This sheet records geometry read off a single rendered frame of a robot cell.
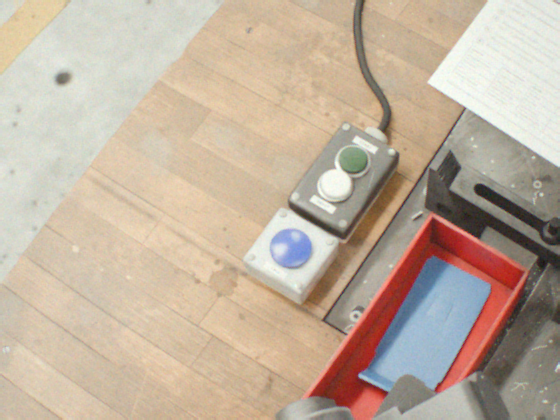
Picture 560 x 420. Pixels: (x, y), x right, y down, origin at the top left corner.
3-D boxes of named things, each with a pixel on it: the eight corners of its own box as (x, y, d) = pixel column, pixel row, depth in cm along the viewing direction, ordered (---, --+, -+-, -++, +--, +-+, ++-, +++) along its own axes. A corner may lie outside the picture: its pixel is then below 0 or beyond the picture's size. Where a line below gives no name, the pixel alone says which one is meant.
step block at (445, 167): (424, 207, 129) (428, 166, 121) (438, 185, 130) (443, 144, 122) (476, 238, 127) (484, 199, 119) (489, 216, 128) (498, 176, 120)
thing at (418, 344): (357, 385, 121) (357, 376, 118) (432, 256, 126) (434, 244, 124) (419, 415, 119) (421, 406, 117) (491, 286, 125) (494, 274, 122)
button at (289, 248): (262, 260, 126) (261, 251, 124) (285, 228, 127) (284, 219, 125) (297, 280, 125) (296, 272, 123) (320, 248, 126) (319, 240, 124)
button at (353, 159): (333, 171, 130) (332, 162, 128) (348, 150, 131) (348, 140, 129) (357, 185, 129) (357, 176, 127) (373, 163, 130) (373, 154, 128)
